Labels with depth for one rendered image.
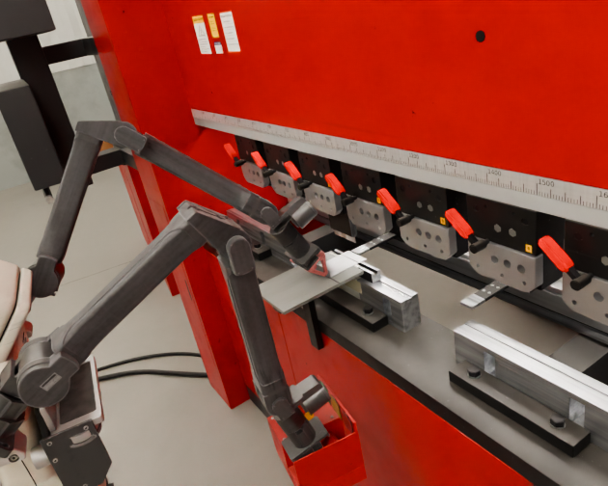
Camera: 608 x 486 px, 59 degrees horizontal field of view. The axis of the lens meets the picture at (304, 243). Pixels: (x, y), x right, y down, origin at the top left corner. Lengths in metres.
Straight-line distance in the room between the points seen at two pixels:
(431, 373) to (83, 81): 7.36
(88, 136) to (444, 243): 0.81
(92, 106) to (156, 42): 6.17
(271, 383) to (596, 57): 0.79
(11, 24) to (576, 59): 1.79
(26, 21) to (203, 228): 1.40
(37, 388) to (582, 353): 1.11
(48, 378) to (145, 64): 1.37
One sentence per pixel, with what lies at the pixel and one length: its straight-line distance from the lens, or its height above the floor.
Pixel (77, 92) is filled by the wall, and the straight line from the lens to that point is 8.24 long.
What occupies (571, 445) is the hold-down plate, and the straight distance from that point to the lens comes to 1.15.
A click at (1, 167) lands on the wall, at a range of 8.40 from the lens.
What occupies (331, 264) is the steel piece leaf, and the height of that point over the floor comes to 1.00.
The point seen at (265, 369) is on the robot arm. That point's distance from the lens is 1.12.
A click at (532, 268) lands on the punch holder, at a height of 1.22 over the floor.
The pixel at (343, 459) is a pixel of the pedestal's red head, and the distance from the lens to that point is 1.33.
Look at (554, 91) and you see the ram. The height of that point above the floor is 1.53.
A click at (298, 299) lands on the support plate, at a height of 1.00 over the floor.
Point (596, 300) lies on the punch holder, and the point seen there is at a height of 1.20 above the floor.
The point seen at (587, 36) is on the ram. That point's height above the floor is 1.60.
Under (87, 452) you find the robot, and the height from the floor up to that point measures 0.97.
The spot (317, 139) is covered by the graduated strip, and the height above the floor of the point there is 1.37.
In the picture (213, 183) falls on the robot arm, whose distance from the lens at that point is 1.33.
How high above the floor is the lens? 1.73
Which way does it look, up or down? 25 degrees down
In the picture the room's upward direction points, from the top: 12 degrees counter-clockwise
